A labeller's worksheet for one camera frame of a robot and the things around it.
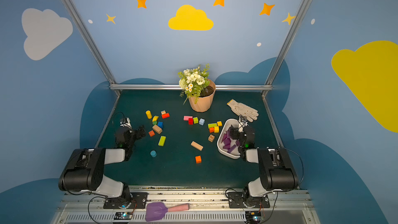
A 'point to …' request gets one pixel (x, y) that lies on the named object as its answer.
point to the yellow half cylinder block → (155, 118)
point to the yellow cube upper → (219, 123)
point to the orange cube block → (198, 159)
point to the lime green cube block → (196, 120)
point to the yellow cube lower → (216, 129)
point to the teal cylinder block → (153, 153)
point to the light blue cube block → (201, 122)
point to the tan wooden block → (157, 129)
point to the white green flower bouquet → (192, 81)
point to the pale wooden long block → (197, 145)
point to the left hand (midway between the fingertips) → (139, 125)
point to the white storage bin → (227, 124)
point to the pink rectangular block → (186, 117)
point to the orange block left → (151, 133)
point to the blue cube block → (160, 124)
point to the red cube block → (190, 121)
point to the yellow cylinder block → (148, 114)
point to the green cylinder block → (154, 122)
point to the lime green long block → (212, 125)
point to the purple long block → (231, 149)
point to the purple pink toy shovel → (156, 211)
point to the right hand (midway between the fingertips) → (242, 123)
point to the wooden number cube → (211, 138)
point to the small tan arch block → (163, 112)
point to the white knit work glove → (242, 109)
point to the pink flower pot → (203, 104)
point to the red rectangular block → (165, 115)
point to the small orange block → (211, 129)
